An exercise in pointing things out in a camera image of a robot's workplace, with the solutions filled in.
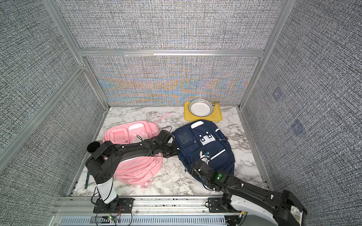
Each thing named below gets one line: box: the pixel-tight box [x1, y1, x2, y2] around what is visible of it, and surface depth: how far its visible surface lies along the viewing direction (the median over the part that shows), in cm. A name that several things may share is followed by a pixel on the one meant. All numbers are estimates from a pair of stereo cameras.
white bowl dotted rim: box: [188, 98, 214, 118], surface depth 120 cm
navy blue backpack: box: [172, 119, 236, 188], surface depth 95 cm
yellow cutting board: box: [183, 101, 223, 122], surface depth 116 cm
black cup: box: [86, 141, 101, 153], surface depth 89 cm
